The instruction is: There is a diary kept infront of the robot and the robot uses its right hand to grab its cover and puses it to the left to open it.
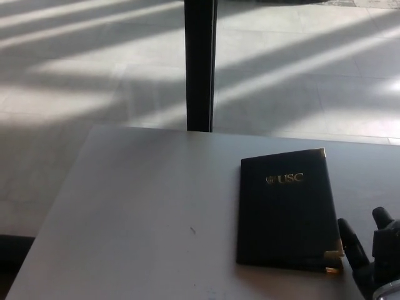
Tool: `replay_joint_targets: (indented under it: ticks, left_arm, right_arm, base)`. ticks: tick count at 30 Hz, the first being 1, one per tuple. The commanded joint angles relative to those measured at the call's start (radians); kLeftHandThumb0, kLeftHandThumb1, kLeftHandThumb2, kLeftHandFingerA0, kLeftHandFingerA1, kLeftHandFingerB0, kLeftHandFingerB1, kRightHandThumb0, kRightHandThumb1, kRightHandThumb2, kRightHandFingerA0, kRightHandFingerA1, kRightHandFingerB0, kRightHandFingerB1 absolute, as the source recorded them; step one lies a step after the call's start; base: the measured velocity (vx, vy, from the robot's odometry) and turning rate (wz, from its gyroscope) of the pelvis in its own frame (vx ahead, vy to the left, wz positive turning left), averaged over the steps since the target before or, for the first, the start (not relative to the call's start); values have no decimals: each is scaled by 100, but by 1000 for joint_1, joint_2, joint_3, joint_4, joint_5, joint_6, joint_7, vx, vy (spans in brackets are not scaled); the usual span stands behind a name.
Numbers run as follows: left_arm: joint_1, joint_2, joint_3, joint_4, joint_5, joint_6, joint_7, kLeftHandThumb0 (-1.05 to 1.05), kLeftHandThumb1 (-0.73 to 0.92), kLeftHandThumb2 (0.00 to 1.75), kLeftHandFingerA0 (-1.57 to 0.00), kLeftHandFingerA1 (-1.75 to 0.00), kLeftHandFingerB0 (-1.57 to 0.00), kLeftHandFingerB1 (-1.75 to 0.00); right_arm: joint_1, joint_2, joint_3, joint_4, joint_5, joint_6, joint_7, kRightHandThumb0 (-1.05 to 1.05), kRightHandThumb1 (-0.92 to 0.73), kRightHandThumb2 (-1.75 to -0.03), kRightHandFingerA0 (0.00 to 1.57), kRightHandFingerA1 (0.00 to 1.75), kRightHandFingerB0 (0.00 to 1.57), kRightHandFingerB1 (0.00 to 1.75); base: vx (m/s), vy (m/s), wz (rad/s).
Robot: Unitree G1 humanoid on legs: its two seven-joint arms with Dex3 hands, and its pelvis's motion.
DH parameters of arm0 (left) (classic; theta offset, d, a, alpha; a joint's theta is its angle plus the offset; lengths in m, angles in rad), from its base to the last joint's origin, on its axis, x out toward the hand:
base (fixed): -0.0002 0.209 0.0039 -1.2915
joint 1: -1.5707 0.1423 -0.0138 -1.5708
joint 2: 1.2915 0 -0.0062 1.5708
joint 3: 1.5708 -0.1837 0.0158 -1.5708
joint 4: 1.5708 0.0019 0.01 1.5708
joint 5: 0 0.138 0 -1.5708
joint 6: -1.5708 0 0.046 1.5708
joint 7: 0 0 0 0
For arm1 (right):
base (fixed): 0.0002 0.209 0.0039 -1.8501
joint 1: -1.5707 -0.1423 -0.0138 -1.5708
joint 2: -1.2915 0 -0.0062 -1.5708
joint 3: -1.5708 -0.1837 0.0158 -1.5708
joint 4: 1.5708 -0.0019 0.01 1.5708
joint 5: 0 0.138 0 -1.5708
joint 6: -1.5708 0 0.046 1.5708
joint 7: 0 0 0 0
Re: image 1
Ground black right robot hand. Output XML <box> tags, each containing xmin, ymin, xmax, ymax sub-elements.
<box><xmin>337</xmin><ymin>206</ymin><xmax>400</xmax><ymax>294</ymax></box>

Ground black vertical window post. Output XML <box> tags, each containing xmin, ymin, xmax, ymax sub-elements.
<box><xmin>182</xmin><ymin>0</ymin><xmax>218</xmax><ymax>133</ymax></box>

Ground black USC diary folder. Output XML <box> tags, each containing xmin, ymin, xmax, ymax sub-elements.
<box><xmin>236</xmin><ymin>147</ymin><xmax>345</xmax><ymax>276</ymax></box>

